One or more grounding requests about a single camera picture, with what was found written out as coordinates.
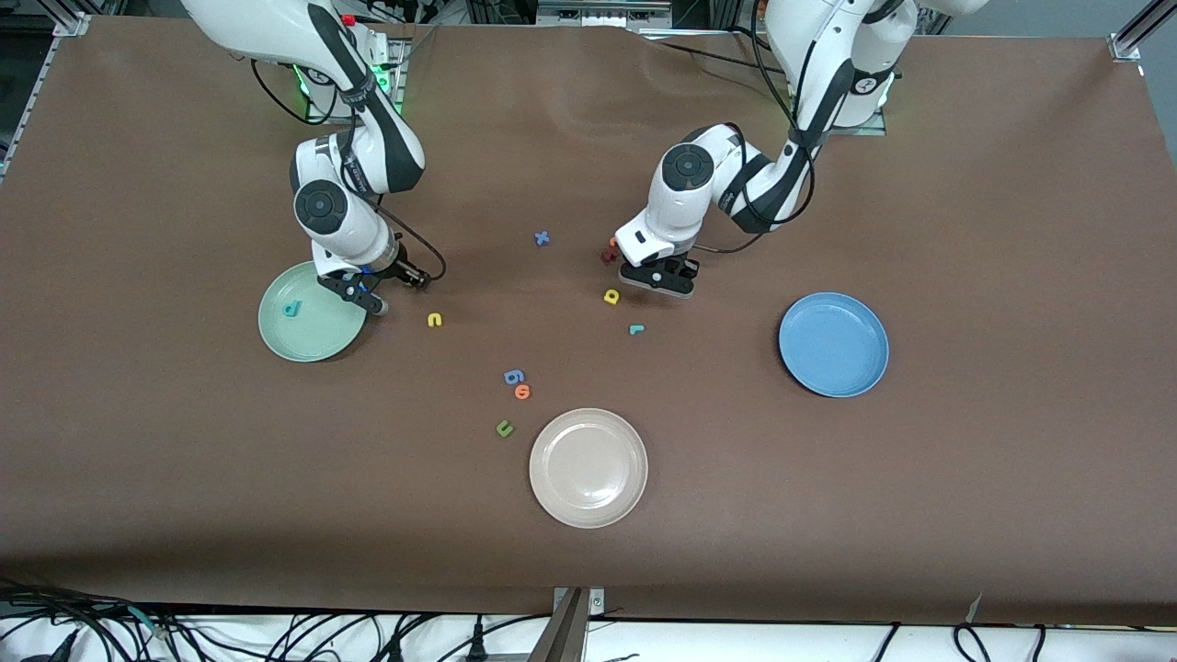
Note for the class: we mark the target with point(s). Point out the pale green plate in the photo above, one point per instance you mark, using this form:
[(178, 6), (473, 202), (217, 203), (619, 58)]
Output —
[(313, 340)]

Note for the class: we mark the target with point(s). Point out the beige plate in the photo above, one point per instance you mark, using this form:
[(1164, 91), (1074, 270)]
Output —
[(588, 469)]

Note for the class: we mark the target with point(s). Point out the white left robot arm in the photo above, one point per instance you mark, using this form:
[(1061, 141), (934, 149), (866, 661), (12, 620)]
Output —
[(680, 207)]

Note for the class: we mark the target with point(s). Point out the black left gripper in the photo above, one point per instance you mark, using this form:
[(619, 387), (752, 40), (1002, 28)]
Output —
[(688, 272)]

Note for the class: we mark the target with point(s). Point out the blue plate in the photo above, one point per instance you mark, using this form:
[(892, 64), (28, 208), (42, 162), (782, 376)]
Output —
[(833, 346)]

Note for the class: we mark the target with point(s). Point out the aluminium frame corner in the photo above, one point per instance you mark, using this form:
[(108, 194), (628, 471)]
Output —
[(1126, 46)]

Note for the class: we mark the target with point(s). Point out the grey metal device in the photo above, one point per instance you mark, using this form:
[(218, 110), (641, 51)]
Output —
[(602, 14)]

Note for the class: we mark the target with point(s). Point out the aluminium frame rail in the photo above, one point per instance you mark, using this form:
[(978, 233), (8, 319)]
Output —
[(69, 23)]

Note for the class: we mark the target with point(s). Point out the white tape tag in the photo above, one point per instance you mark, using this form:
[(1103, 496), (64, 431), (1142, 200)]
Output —
[(976, 607)]

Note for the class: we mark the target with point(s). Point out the metal table edge bracket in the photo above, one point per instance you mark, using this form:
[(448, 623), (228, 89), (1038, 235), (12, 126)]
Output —
[(575, 607)]

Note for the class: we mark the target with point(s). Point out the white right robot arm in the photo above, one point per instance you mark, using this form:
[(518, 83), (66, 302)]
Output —
[(345, 234)]

